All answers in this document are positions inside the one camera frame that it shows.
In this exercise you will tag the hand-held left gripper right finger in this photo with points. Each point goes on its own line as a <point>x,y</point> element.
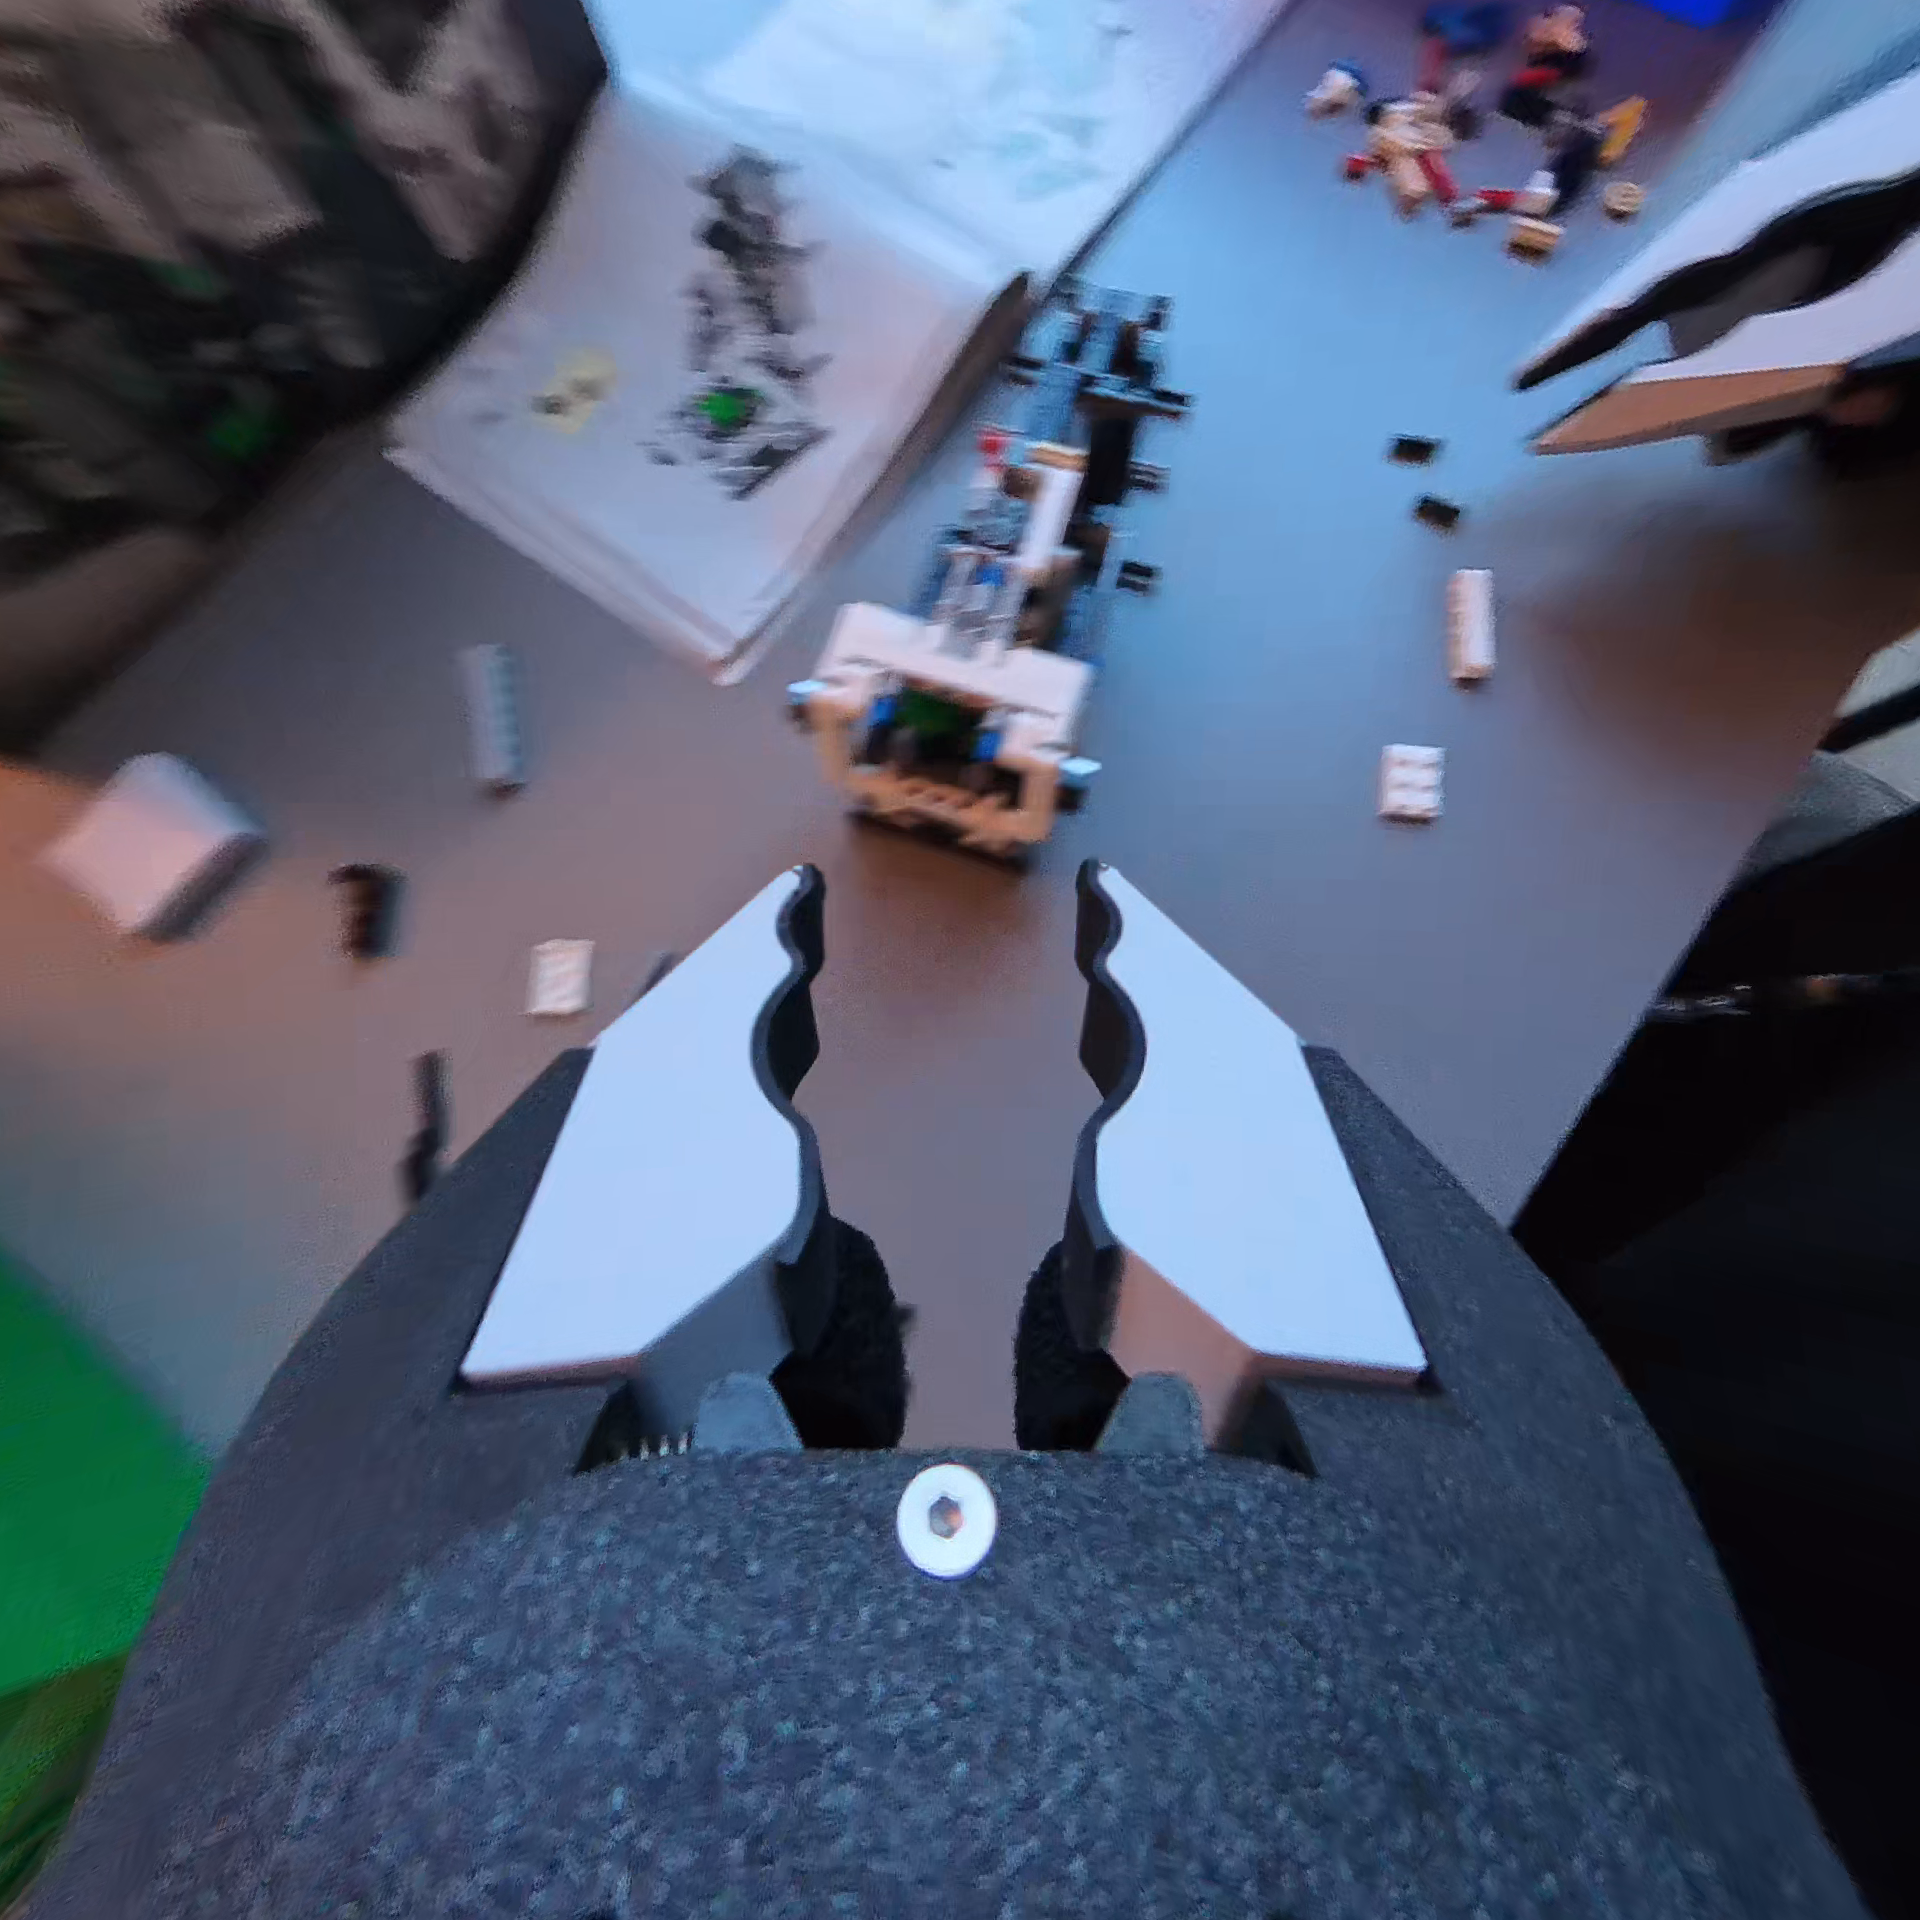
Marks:
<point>1245,1185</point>

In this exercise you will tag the short black lego piece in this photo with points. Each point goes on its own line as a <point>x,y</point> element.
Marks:
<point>368,908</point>

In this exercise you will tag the partly built lego truck model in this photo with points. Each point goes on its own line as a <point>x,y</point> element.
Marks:
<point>960,691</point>

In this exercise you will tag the grey lego beam with holes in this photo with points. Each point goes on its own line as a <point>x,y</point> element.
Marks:
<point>493,720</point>

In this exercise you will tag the blue plastic bin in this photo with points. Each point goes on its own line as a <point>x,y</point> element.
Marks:
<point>1704,10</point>

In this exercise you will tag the white lego tile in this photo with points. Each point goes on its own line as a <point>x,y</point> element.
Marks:
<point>560,978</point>

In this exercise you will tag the pile of small colourful lego pieces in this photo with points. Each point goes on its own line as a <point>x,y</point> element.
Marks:
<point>1440,149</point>

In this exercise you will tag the green plastic bin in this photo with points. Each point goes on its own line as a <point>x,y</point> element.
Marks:
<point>77,1499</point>

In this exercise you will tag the long thin black lego piece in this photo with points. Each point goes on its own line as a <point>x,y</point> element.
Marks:
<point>428,1125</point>

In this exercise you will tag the white lego beam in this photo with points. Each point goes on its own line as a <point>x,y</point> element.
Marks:
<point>1473,627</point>

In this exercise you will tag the open lego instruction booklet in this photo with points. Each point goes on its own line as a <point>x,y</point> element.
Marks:
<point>840,224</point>

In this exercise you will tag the dark lego set box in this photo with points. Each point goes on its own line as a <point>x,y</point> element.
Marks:
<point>225,224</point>

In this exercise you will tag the white lego panel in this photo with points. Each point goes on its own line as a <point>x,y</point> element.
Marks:
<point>149,840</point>

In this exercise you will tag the white studded lego plate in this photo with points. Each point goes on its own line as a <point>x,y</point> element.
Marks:
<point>1412,783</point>

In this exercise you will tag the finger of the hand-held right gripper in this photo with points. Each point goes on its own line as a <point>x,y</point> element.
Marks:
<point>1757,388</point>
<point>1787,180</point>

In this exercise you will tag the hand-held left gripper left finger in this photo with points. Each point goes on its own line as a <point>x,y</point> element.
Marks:
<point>661,1171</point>

